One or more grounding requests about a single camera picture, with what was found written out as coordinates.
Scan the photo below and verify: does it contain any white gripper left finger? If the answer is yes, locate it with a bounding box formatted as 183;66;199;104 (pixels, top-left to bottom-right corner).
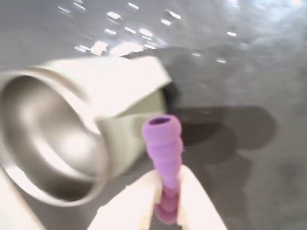
87;170;161;230

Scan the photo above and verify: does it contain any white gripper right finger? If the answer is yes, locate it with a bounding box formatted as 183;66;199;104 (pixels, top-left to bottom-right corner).
177;166;228;230

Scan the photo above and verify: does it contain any purple ribbed pen grip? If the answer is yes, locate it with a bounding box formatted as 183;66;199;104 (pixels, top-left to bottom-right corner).
141;114;185;226

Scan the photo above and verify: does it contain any metal mug with pale handle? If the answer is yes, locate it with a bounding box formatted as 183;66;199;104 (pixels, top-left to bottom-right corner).
0;56;173;208

